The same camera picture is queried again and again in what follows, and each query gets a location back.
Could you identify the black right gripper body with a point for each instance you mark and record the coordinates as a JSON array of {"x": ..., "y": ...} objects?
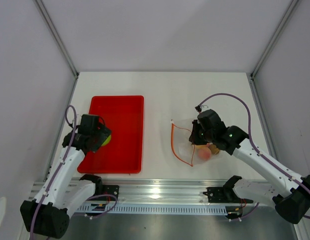
[{"x": 199, "y": 136}]

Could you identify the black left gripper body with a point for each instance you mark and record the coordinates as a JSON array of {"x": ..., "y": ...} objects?
[{"x": 100, "y": 135}]

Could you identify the green apple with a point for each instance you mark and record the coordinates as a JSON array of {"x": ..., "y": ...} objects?
[{"x": 108, "y": 139}]

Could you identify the orange fruit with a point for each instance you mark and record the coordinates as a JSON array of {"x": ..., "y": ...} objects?
[{"x": 205, "y": 146}]

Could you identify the brown kiwi fruit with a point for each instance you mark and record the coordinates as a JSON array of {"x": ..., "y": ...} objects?
[{"x": 214, "y": 150}]

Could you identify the pink peach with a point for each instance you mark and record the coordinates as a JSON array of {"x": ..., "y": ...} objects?
[{"x": 204, "y": 154}]

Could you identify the clear zip top bag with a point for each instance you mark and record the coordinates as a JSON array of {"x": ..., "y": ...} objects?
[{"x": 174, "y": 143}]

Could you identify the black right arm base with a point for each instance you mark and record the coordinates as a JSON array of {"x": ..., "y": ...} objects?
[{"x": 224, "y": 194}]

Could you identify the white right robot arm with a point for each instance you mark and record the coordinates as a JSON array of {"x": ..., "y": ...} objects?
[{"x": 292, "y": 208}]

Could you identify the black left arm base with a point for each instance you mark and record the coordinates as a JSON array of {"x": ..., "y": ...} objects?
[{"x": 102, "y": 192}]

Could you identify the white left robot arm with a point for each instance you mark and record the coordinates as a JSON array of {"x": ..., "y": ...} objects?
[{"x": 50, "y": 211}]

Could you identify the red plastic tray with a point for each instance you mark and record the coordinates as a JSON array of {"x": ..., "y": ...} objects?
[{"x": 124, "y": 116}]

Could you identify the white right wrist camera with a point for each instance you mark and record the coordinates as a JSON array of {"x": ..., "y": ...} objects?
[{"x": 201, "y": 108}]

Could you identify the aluminium front rail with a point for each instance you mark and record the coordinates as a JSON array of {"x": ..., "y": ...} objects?
[{"x": 161, "y": 192}]

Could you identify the white slotted cable duct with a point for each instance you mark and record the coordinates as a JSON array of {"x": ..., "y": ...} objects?
[{"x": 169, "y": 209}]

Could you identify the left aluminium frame post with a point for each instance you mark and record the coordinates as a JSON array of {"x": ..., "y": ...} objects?
[{"x": 40, "y": 5}]

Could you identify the aluminium frame post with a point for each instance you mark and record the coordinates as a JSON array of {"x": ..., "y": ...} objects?
[
  {"x": 40, "y": 5},
  {"x": 279, "y": 30}
]

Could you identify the right aluminium frame post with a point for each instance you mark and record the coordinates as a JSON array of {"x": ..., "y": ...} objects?
[{"x": 279, "y": 30}]

